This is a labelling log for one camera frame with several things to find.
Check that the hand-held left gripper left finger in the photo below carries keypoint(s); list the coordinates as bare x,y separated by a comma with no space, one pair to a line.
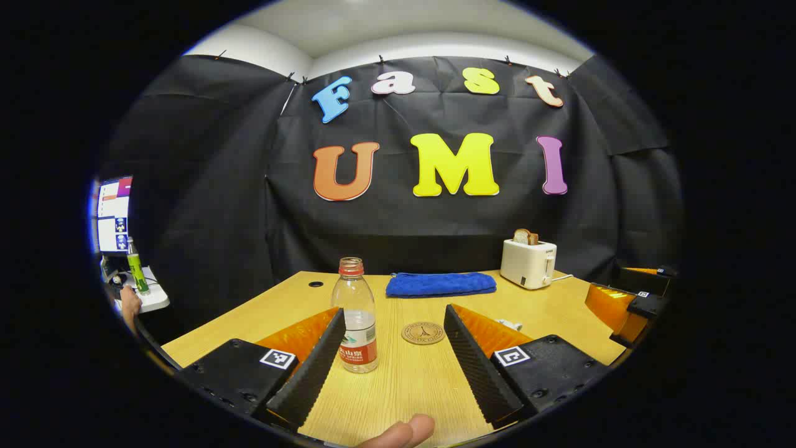
314,379

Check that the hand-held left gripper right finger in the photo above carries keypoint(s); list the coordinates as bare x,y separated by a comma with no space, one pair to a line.
476,373

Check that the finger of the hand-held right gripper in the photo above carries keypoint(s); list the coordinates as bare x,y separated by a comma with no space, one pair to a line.
612,308
647,280

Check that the clear plastic water bottle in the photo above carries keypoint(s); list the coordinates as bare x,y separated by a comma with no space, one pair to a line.
357,336

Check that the round wooden coaster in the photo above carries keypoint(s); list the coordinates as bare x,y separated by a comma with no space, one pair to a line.
423,333

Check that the green bottle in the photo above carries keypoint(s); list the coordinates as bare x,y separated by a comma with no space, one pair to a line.
137,270

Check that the blue folded towel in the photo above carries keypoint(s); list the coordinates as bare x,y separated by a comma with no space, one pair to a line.
438,285

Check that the white toaster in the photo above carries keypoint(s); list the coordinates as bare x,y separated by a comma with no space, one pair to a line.
525,264

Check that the bread slice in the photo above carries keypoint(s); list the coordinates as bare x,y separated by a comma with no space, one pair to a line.
525,237

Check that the white side table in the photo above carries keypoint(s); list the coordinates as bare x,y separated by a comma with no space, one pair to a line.
152,297

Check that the computer monitor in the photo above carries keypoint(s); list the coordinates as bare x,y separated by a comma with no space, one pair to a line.
113,214

